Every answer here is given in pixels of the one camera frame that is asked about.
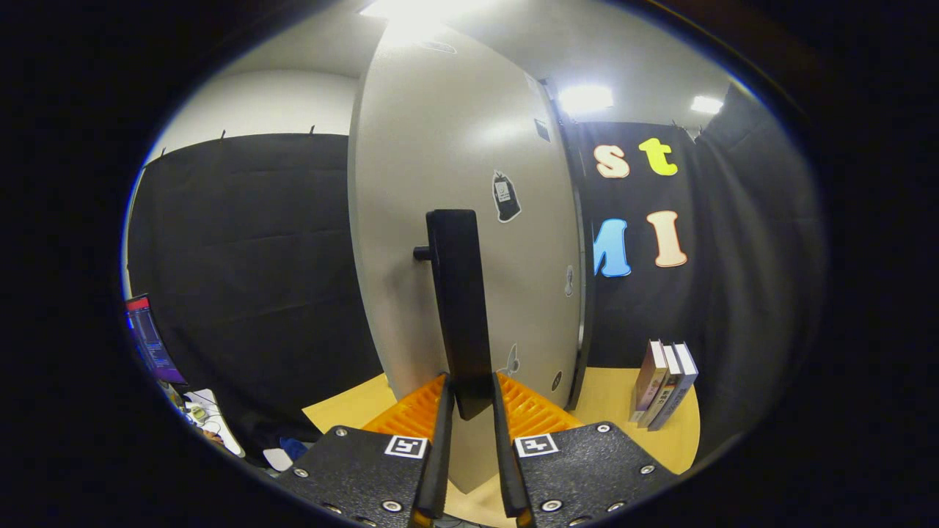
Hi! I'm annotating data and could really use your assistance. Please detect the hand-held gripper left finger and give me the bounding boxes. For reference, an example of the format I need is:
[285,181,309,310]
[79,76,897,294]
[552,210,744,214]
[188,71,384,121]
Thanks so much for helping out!
[277,373,456,528]

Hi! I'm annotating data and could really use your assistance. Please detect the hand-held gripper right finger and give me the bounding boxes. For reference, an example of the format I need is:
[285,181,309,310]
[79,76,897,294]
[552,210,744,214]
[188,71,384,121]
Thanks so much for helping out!
[490,373,679,528]

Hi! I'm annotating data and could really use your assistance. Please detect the black door handle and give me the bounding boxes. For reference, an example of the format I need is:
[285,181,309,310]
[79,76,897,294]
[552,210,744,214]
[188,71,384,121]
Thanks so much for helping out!
[413,209,494,421]

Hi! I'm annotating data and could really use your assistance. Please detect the beige cabinet door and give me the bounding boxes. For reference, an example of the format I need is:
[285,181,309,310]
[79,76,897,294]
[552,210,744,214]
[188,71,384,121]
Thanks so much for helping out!
[347,22,588,494]

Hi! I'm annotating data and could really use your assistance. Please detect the dark grey cabinet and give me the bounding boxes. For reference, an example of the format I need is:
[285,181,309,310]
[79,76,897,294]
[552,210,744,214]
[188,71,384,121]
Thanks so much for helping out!
[541,77,596,411]

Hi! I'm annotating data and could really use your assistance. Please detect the white spine book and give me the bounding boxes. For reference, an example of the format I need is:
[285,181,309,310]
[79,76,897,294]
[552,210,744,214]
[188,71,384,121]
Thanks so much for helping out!
[646,343,684,428]

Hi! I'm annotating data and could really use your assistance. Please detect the blue grey book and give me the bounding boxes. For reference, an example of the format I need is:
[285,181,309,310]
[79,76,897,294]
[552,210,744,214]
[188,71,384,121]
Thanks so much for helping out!
[653,342,699,432]

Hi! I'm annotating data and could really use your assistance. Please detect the black backdrop cloth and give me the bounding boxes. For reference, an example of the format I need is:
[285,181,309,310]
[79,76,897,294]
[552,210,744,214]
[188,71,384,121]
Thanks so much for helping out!
[126,81,826,470]

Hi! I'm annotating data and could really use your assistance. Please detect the computer monitor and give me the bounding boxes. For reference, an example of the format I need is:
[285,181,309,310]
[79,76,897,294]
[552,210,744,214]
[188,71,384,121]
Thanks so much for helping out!
[123,293,189,387]

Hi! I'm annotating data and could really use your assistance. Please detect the ceiling light panel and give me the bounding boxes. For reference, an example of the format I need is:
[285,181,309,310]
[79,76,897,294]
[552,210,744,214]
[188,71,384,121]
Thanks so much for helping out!
[558,84,615,117]

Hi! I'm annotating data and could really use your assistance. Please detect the wide ceiling light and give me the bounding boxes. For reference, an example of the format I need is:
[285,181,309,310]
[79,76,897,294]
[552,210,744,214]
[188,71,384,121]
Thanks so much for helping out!
[359,0,500,23]

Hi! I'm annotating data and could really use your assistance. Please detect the white flat object with cables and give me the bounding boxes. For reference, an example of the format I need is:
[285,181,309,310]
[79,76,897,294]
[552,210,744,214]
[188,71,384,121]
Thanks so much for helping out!
[182,389,245,458]

